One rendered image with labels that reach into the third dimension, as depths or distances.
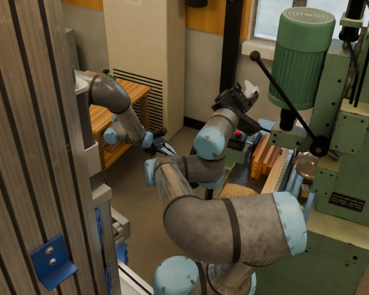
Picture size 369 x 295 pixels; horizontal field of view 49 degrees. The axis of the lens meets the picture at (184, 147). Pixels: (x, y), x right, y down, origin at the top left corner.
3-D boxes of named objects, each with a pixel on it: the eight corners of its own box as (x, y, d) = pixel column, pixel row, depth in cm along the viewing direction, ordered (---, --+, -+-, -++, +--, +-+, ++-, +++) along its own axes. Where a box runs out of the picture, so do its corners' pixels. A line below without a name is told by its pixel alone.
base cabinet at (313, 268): (236, 251, 242) (249, 157, 200) (337, 287, 223) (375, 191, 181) (208, 314, 209) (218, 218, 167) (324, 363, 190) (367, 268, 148)
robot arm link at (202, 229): (170, 285, 68) (146, 188, 115) (234, 276, 70) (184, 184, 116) (166, 222, 65) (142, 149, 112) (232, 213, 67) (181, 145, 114)
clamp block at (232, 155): (224, 143, 181) (225, 126, 176) (253, 151, 177) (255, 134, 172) (212, 161, 170) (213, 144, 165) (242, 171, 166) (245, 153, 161)
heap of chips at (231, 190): (226, 182, 155) (227, 177, 154) (258, 192, 151) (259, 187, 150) (219, 196, 149) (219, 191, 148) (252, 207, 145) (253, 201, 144)
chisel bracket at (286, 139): (272, 137, 165) (275, 120, 160) (307, 146, 161) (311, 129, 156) (267, 147, 160) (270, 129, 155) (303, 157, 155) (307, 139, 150)
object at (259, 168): (270, 144, 176) (272, 134, 173) (274, 145, 176) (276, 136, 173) (254, 178, 158) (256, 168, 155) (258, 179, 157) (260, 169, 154)
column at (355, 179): (323, 177, 175) (372, 8, 132) (378, 192, 168) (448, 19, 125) (313, 211, 158) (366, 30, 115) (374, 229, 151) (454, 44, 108)
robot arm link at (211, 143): (190, 158, 106) (191, 131, 101) (206, 137, 114) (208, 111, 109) (218, 167, 104) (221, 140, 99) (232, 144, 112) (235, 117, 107)
